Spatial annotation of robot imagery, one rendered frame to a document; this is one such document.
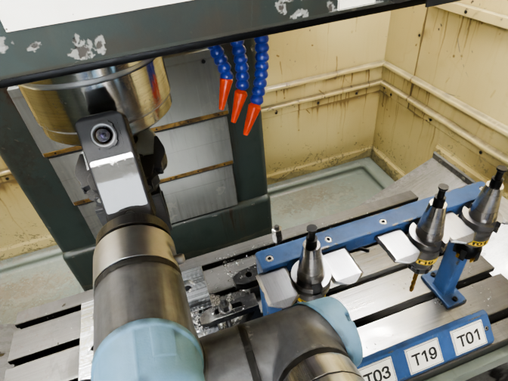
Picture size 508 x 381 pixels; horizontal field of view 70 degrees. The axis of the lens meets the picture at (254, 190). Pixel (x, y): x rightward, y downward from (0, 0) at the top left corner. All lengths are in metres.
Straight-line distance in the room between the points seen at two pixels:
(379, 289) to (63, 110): 0.82
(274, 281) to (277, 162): 1.12
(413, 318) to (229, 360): 0.67
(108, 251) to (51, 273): 1.38
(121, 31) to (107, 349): 0.21
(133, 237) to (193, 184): 0.79
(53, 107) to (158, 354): 0.27
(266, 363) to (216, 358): 0.05
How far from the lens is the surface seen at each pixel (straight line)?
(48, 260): 1.77
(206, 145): 1.05
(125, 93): 0.41
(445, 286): 1.00
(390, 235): 0.69
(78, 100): 0.41
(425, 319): 0.98
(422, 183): 1.48
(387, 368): 0.86
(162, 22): 0.26
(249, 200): 1.26
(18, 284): 1.75
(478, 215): 0.74
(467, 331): 0.94
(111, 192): 0.38
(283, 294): 0.59
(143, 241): 0.33
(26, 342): 1.11
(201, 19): 0.26
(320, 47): 1.52
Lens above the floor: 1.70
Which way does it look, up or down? 40 degrees down
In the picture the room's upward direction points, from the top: 7 degrees counter-clockwise
